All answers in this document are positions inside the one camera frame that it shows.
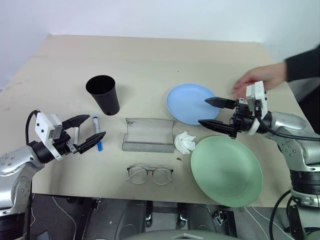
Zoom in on black plastic cup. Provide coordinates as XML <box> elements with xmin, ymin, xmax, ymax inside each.
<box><xmin>85</xmin><ymin>74</ymin><xmax>121</xmax><ymax>117</ymax></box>

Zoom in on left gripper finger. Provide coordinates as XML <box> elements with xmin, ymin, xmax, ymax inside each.
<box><xmin>75</xmin><ymin>131</ymin><xmax>107</xmax><ymax>155</ymax></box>
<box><xmin>61</xmin><ymin>114</ymin><xmax>91</xmax><ymax>133</ymax></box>

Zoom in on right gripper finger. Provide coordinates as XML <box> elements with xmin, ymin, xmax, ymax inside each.
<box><xmin>204</xmin><ymin>96</ymin><xmax>238</xmax><ymax>110</ymax></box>
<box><xmin>197</xmin><ymin>119</ymin><xmax>238</xmax><ymax>139</ymax></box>

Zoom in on blue plate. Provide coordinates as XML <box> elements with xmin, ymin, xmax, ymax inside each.
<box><xmin>165</xmin><ymin>83</ymin><xmax>222</xmax><ymax>126</ymax></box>

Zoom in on white marker with blue cap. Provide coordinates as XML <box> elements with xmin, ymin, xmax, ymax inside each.
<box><xmin>92</xmin><ymin>116</ymin><xmax>104</xmax><ymax>152</ymax></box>

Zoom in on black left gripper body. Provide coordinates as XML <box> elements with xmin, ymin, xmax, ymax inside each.
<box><xmin>51</xmin><ymin>124</ymin><xmax>81</xmax><ymax>157</ymax></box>

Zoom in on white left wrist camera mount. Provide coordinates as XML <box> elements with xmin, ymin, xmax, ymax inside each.
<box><xmin>34</xmin><ymin>112</ymin><xmax>63</xmax><ymax>161</ymax></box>

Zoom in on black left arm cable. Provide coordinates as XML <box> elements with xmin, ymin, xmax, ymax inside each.
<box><xmin>25</xmin><ymin>109</ymin><xmax>41</xmax><ymax>146</ymax></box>

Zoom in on black table clamp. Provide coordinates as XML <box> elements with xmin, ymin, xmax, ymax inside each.
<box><xmin>176</xmin><ymin>202</ymin><xmax>189</xmax><ymax>227</ymax></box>

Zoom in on grey open glasses case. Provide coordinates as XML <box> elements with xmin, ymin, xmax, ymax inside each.
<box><xmin>121</xmin><ymin>117</ymin><xmax>175</xmax><ymax>154</ymax></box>

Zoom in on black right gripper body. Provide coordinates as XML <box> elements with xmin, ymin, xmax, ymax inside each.
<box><xmin>229</xmin><ymin>98</ymin><xmax>257</xmax><ymax>133</ymax></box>

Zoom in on person's bare hand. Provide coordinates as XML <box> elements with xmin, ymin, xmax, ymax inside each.
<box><xmin>231</xmin><ymin>61</ymin><xmax>289</xmax><ymax>97</ymax></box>

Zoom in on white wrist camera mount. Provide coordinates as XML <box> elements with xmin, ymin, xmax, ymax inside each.
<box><xmin>34</xmin><ymin>112</ymin><xmax>63</xmax><ymax>161</ymax></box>
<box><xmin>245</xmin><ymin>80</ymin><xmax>269</xmax><ymax>136</ymax></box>

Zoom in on dark grey rounded cover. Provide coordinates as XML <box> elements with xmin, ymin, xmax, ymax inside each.
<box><xmin>186</xmin><ymin>202</ymin><xmax>218</xmax><ymax>232</ymax></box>
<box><xmin>116</xmin><ymin>199</ymin><xmax>151</xmax><ymax>237</ymax></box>

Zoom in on crumpled white tissue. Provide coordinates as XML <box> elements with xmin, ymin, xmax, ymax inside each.
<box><xmin>173</xmin><ymin>131</ymin><xmax>197</xmax><ymax>155</ymax></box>

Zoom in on black cable below table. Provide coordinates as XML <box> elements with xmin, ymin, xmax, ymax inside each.
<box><xmin>269</xmin><ymin>189</ymin><xmax>297</xmax><ymax>240</ymax></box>

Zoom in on green plate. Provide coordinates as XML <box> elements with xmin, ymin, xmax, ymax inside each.
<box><xmin>190</xmin><ymin>135</ymin><xmax>264</xmax><ymax>209</ymax></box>

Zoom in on clear-framed eyeglasses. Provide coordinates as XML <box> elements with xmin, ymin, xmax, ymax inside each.
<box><xmin>126</xmin><ymin>163</ymin><xmax>175</xmax><ymax>186</ymax></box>

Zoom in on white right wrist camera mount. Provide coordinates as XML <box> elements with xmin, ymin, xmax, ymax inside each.
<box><xmin>245</xmin><ymin>80</ymin><xmax>269</xmax><ymax>136</ymax></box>

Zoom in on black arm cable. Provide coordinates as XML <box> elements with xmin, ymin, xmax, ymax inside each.
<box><xmin>25</xmin><ymin>109</ymin><xmax>41</xmax><ymax>146</ymax></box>
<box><xmin>254</xmin><ymin>106</ymin><xmax>320</xmax><ymax>143</ymax></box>

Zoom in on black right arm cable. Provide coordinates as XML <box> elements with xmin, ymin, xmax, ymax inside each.
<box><xmin>254</xmin><ymin>106</ymin><xmax>320</xmax><ymax>143</ymax></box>

